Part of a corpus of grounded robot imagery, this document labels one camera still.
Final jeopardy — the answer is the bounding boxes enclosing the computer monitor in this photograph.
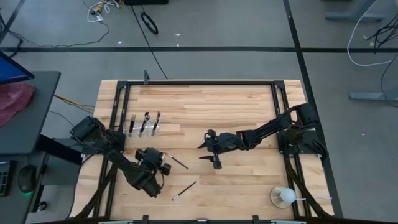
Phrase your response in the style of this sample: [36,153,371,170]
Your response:
[0,51,35,85]

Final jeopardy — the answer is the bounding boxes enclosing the black curved floor cable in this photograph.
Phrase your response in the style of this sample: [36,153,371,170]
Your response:
[381,54,398,100]

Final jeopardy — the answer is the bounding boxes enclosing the white floor cable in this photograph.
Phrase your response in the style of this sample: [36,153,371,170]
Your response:
[347,0,398,67]

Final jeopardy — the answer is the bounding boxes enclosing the pink cloth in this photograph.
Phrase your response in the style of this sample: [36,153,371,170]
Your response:
[0,82,36,127]

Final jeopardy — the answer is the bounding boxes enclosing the yellow cables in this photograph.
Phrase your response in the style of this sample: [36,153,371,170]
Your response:
[54,95,96,113]

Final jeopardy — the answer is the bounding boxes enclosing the white and yellow cable bundle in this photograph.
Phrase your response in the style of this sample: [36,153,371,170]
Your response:
[82,0,124,23]

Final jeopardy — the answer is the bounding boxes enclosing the black keyboard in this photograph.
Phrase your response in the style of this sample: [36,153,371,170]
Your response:
[0,161,12,197]

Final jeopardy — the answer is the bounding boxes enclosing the black side desk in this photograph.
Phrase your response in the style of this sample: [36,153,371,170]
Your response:
[0,70,62,224]

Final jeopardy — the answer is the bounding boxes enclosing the black box on floor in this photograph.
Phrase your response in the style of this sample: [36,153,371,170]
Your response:
[123,0,169,6]

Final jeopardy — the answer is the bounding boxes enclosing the clear acrylic brush holder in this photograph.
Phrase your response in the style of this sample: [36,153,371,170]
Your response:
[123,122,161,138]

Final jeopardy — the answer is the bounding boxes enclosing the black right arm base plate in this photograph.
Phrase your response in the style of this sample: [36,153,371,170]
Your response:
[276,129,321,155]

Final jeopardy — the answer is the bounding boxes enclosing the long black floor cable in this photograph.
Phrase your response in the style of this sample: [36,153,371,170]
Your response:
[130,4,169,80]

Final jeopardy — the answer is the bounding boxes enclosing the grey desk leg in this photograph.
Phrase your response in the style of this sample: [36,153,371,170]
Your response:
[349,71,398,102]
[325,0,388,22]

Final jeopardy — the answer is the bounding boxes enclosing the thin black floor cable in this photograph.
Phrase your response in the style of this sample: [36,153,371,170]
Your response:
[0,21,110,49]

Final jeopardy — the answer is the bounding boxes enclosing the black tangled cable bundle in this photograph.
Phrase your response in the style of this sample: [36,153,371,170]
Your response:
[366,21,398,54]

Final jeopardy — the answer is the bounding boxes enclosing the black brush with large head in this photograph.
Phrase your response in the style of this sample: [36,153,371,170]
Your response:
[139,111,150,137]

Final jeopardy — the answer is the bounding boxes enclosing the black brush with brown head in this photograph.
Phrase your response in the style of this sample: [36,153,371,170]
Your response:
[151,111,162,136]

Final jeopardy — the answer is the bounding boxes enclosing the black computer mouse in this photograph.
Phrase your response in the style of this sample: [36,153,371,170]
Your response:
[17,164,37,197]

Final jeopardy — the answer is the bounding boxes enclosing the coiled black floor cable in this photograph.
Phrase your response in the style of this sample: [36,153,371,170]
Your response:
[140,11,159,35]

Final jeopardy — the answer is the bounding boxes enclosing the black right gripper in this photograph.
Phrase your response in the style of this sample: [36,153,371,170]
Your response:
[198,129,246,162]

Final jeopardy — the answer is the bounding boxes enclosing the black aluminium table frame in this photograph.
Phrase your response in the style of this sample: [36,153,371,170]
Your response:
[71,80,335,224]

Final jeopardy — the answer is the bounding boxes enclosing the white globe lamp gold base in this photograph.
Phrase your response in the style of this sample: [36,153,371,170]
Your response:
[269,185,297,209]

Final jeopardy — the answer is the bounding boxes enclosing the white lamp cable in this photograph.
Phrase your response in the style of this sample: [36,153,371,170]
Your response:
[295,195,333,202]

